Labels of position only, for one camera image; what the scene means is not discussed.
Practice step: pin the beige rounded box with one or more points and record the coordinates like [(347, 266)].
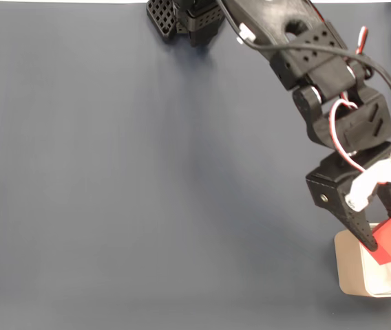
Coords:
[(348, 268)]

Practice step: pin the white printed camera mount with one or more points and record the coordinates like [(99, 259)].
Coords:
[(364, 185)]

